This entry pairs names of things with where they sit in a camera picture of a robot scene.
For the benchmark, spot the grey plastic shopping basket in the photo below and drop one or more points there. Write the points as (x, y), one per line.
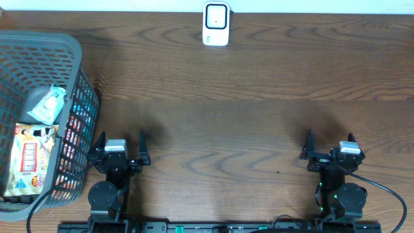
(32, 62)

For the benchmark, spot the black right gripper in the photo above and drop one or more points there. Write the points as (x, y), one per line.
(308, 153)

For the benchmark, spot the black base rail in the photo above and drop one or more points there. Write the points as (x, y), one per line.
(162, 227)

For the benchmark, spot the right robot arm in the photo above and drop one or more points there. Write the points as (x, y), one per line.
(340, 202)

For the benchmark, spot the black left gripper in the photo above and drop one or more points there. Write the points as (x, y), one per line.
(134, 166)

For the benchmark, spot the white barcode scanner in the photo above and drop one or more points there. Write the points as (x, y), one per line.
(216, 24)

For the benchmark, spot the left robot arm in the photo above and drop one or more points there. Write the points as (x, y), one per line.
(108, 198)

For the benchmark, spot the teal wet wipes pack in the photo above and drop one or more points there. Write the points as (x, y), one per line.
(50, 106)

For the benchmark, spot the large beige snack bag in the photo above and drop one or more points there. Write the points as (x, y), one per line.
(31, 150)

